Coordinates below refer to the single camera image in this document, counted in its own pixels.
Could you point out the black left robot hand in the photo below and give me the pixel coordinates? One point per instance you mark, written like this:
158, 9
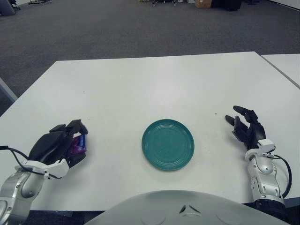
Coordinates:
51, 145

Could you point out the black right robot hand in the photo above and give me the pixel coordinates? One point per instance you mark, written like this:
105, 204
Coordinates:
255, 133

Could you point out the blue purple gum pack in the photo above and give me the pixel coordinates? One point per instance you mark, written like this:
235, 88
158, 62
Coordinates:
78, 146

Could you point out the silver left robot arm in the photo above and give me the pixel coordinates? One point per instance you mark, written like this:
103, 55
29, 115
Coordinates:
21, 187

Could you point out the teal round plate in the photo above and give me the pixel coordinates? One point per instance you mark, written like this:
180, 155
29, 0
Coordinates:
167, 145

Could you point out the grey desk panel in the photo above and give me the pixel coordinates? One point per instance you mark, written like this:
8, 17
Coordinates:
8, 91

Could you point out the grey robot torso shell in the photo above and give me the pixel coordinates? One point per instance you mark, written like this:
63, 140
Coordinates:
164, 208

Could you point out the black cabinet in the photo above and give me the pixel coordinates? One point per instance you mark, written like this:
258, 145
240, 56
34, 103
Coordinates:
226, 4

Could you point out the brown cardboard box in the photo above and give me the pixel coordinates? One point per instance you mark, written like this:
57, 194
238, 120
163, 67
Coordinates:
203, 3

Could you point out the black office chair bases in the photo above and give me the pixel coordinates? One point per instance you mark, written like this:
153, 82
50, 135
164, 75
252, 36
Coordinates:
164, 2

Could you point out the black metal floor frame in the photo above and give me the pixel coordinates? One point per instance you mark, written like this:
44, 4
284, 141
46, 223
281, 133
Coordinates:
38, 2

